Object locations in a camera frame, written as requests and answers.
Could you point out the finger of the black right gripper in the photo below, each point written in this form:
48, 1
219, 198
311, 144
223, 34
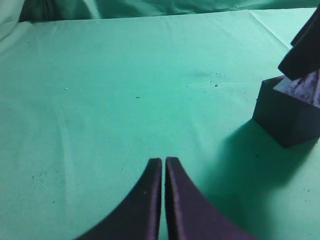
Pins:
304, 56

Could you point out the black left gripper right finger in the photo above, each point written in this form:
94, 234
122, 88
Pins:
189, 215

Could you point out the white purple marbled square pyramid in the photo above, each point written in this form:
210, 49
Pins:
306, 89

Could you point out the green backdrop cloth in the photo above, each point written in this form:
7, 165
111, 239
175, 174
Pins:
14, 11

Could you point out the dark purple cube block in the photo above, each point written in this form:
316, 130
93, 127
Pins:
288, 120

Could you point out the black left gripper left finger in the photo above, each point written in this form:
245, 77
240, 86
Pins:
138, 215

